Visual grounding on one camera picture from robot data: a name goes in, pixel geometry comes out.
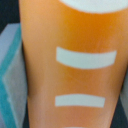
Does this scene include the gripper teal padded left finger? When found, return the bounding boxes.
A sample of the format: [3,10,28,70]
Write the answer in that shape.
[0,23,27,128]

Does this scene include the gripper grey padded right finger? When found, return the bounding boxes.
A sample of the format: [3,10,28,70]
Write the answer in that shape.
[120,74,128,128]

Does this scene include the orange bread loaf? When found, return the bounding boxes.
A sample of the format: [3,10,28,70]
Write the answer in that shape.
[19,0,128,128]

